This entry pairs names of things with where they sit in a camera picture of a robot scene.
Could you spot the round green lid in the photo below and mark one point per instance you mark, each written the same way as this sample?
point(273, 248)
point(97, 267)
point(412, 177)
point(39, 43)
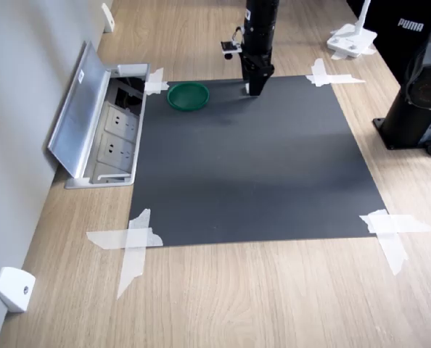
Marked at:
point(186, 96)

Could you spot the white tape patch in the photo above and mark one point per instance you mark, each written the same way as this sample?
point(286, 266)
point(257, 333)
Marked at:
point(154, 85)
point(386, 224)
point(135, 239)
point(320, 76)

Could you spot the dark grey mat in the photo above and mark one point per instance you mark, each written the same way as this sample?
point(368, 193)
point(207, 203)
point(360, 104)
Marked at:
point(237, 174)

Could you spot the black bag with white print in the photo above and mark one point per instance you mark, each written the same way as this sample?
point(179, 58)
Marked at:
point(389, 40)

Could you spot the white power socket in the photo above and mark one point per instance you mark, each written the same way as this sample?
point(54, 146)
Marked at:
point(115, 148)
point(119, 119)

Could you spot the grey partition panel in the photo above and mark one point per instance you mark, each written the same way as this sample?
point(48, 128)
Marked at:
point(19, 108)

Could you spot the small wrist camera box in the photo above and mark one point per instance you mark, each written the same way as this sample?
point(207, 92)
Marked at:
point(229, 46)

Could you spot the white camera stand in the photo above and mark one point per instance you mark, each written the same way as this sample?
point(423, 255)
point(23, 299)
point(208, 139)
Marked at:
point(351, 41)

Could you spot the small white bracket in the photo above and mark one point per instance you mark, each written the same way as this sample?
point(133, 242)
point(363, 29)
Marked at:
point(108, 18)
point(14, 288)

